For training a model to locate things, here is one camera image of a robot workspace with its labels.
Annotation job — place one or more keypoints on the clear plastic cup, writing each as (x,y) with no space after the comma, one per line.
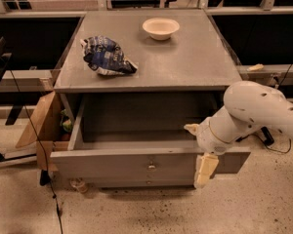
(79,184)

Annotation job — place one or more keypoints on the cardboard box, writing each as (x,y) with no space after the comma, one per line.
(44,131)

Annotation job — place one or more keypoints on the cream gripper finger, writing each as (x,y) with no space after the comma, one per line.
(206,165)
(192,128)

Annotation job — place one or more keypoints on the grey drawer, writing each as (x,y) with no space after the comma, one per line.
(135,136)
(143,183)

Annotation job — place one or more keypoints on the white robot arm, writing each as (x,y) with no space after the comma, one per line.
(248,107)

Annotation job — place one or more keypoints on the crumpled blue chip bag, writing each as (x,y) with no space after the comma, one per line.
(105,57)

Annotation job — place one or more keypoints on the small yellow sponge piece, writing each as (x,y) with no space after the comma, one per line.
(255,67)

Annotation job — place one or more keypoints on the white bowl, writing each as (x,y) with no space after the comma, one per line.
(160,29)

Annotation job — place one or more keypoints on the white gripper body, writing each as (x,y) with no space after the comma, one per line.
(207,137)

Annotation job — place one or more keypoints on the grey top drawer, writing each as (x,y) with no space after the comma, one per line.
(135,136)

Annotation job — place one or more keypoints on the grey drawer cabinet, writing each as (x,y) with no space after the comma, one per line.
(193,59)

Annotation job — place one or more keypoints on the grey bottom drawer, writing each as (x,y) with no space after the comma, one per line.
(143,183)

